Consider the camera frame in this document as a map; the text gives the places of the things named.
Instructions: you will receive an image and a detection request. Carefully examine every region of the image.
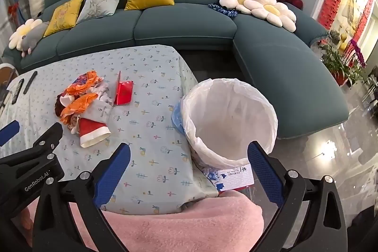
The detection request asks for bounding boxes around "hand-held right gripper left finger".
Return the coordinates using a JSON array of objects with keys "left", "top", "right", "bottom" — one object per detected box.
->
[{"left": 32, "top": 143, "right": 132, "bottom": 252}]

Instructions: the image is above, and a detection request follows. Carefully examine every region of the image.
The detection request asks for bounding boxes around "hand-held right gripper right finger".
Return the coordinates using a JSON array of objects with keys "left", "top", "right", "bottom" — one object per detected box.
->
[{"left": 246, "top": 140, "right": 348, "bottom": 252}]

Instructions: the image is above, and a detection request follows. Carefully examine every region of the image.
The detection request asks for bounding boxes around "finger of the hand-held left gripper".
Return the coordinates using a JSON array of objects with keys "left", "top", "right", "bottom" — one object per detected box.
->
[
  {"left": 31, "top": 122, "right": 64, "bottom": 157},
  {"left": 0, "top": 120, "right": 21, "bottom": 147}
]

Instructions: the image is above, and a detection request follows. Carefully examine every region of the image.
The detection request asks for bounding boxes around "dark red scrunchie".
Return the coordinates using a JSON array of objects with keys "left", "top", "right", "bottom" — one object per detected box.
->
[{"left": 55, "top": 94, "right": 71, "bottom": 120}]

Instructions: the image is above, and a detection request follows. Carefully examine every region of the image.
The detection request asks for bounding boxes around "red paper cup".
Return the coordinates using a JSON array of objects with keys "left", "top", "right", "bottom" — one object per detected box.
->
[{"left": 79, "top": 118, "right": 112, "bottom": 149}]

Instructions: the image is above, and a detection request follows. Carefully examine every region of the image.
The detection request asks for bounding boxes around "plain orange plastic bag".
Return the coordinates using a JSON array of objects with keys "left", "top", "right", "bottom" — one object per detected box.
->
[{"left": 60, "top": 93, "right": 99, "bottom": 125}]

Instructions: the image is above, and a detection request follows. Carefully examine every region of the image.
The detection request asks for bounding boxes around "grey cloth pouch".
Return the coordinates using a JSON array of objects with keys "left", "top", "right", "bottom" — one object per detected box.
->
[{"left": 89, "top": 98, "right": 114, "bottom": 123}]

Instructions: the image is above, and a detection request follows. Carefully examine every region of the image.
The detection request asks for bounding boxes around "white plastic bag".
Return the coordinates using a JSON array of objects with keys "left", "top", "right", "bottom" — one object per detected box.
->
[{"left": 181, "top": 78, "right": 279, "bottom": 170}]

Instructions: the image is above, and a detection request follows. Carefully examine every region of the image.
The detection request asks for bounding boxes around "orange bag with blue print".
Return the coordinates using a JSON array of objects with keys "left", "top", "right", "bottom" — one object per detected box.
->
[{"left": 66, "top": 71, "right": 104, "bottom": 97}]

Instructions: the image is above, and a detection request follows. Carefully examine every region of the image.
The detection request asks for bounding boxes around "white paper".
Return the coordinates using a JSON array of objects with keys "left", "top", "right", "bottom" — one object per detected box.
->
[{"left": 94, "top": 81, "right": 114, "bottom": 106}]

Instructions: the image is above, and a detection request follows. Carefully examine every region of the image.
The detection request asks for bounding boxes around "red paper packet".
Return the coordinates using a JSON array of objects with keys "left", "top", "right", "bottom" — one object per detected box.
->
[{"left": 114, "top": 71, "right": 134, "bottom": 106}]

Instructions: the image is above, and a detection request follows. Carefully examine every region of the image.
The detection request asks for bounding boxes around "white and blue box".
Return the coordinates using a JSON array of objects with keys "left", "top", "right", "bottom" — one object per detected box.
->
[{"left": 202, "top": 165, "right": 254, "bottom": 192}]

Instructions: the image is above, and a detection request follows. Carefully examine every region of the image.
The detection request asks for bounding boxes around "black buttoned remote control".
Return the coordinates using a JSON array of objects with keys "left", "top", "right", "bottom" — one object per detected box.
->
[{"left": 11, "top": 78, "right": 25, "bottom": 105}]

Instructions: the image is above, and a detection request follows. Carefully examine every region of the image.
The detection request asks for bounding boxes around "slim black remote control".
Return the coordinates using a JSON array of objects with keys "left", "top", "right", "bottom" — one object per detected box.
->
[{"left": 23, "top": 71, "right": 38, "bottom": 94}]

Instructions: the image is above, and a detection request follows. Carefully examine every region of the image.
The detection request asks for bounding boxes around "white wooden chair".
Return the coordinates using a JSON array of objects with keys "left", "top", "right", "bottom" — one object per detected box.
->
[{"left": 0, "top": 63, "right": 17, "bottom": 85}]

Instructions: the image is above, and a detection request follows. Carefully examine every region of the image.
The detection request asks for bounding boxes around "blue plastic bag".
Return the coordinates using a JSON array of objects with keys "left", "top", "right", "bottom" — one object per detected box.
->
[{"left": 171, "top": 103, "right": 189, "bottom": 136}]

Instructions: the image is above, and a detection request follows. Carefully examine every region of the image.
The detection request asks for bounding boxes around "light blue floral tablecloth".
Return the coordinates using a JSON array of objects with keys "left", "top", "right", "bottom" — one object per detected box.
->
[{"left": 0, "top": 45, "right": 219, "bottom": 215}]

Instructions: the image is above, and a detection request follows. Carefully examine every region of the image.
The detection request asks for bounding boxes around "pink fleece blanket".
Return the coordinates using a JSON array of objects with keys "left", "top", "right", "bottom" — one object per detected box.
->
[{"left": 18, "top": 190, "right": 265, "bottom": 252}]

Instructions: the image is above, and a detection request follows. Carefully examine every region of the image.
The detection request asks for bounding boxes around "grey plush toy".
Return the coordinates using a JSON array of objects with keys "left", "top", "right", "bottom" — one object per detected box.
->
[{"left": 18, "top": 21, "right": 51, "bottom": 57}]

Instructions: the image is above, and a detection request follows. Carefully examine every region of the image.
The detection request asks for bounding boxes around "small yellow embroidered cushion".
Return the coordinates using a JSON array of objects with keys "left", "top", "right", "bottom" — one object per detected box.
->
[{"left": 44, "top": 0, "right": 85, "bottom": 38}]

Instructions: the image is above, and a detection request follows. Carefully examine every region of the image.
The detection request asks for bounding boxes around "potted green plant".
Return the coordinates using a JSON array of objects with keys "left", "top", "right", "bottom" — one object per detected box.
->
[{"left": 319, "top": 44, "right": 355, "bottom": 85}]

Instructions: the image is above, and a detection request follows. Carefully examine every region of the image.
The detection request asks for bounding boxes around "light blue floral cushion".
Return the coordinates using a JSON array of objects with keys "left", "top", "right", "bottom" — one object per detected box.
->
[{"left": 76, "top": 0, "right": 128, "bottom": 25}]

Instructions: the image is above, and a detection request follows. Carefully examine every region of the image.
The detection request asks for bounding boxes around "purple orchid plant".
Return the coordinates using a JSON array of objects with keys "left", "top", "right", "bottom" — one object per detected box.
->
[{"left": 348, "top": 39, "right": 367, "bottom": 83}]

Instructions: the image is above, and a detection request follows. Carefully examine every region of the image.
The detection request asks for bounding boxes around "teal sectional sofa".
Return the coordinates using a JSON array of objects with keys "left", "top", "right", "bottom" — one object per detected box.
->
[{"left": 3, "top": 0, "right": 349, "bottom": 139}]

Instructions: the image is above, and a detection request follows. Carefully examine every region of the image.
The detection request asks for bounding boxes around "blue beaded string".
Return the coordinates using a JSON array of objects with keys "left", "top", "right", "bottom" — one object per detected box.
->
[{"left": 208, "top": 2, "right": 238, "bottom": 19}]

